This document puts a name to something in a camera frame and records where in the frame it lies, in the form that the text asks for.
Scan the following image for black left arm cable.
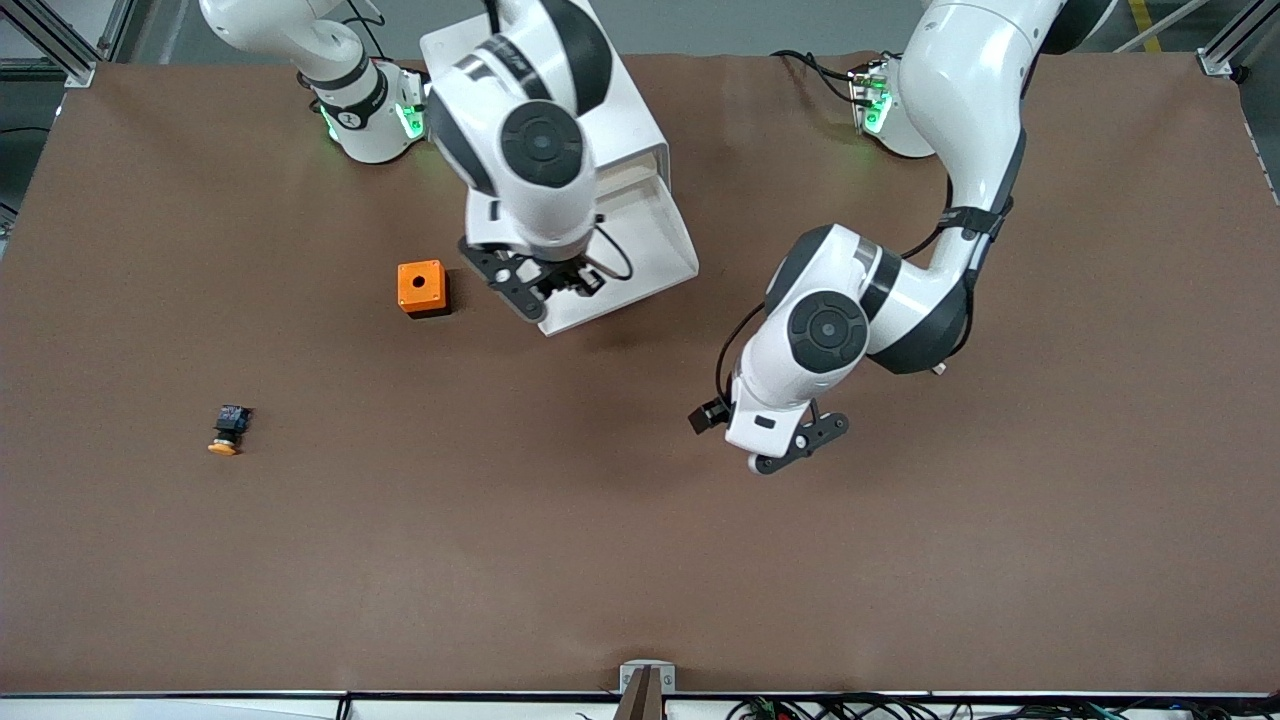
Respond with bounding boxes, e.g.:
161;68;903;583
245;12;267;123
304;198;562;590
714;304;769;403

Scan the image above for tangled black cables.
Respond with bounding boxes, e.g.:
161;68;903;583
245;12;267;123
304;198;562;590
725;693;1280;720

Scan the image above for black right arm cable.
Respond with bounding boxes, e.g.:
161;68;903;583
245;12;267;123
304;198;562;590
590;225;635;282

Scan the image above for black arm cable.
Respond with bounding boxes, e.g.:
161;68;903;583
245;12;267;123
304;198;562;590
714;304;769;403
590;225;635;282

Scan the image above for black base cable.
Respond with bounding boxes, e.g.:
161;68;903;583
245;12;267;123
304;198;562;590
340;5;401;63
770;48;863;103

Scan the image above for aluminium frame profile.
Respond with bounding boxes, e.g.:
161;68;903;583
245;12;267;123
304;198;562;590
1197;0;1280;77
20;0;98;87

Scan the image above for orange push button switch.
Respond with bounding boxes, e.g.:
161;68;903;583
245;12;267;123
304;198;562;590
207;405;253;457

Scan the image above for silver metal bracket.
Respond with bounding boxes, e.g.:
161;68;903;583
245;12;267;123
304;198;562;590
618;660;678;696

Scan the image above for orange button enclosure box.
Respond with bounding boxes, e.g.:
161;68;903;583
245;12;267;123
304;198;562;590
397;260;451;319

